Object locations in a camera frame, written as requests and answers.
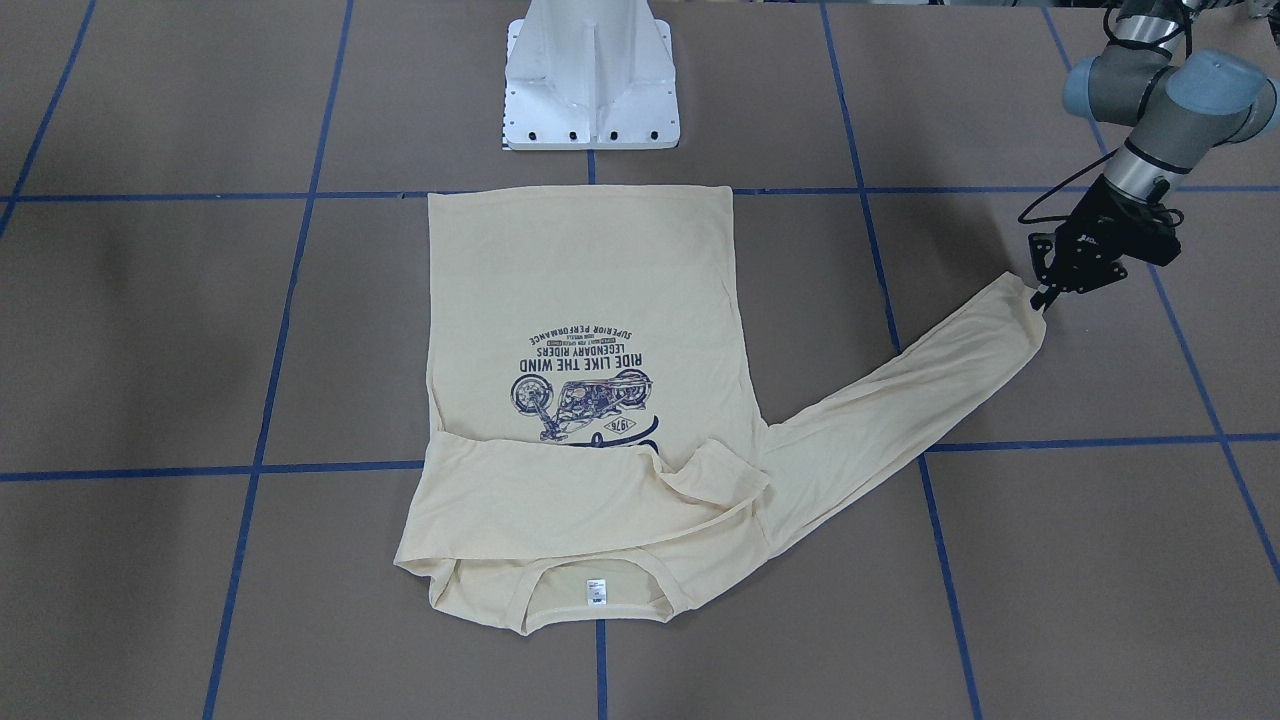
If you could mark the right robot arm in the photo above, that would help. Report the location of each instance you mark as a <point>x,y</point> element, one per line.
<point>1178,102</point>

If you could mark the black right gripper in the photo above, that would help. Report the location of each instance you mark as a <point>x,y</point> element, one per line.
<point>1098,219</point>

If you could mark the beige long-sleeve printed shirt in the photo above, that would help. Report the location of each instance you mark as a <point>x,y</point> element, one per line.
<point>595,447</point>

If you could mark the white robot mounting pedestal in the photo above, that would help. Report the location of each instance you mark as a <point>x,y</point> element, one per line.
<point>590,75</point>

